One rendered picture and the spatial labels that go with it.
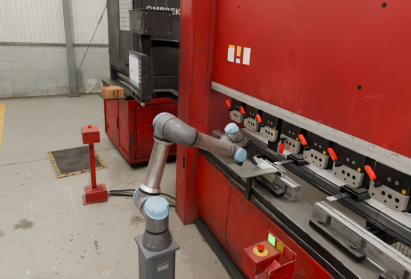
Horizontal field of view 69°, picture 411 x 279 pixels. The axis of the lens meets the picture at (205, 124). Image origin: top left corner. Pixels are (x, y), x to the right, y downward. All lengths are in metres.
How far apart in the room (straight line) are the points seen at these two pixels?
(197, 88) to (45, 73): 6.21
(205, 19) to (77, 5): 6.11
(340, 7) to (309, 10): 0.20
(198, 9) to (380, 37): 1.46
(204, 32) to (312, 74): 1.14
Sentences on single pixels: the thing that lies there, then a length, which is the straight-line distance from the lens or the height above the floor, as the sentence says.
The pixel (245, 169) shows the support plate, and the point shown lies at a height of 1.00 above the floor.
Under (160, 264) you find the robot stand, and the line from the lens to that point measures 1.65.
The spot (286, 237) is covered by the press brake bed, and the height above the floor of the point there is 0.75.
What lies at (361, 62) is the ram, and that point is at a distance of 1.46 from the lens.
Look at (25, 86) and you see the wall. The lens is 8.42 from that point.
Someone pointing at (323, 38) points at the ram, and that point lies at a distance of 1.61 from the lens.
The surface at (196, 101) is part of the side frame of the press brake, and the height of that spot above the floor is 1.23.
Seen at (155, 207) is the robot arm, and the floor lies 1.00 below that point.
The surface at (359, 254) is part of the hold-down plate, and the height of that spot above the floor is 0.91.
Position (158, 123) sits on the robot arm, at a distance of 1.51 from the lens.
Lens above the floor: 1.83
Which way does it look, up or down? 18 degrees down
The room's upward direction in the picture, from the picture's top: 3 degrees clockwise
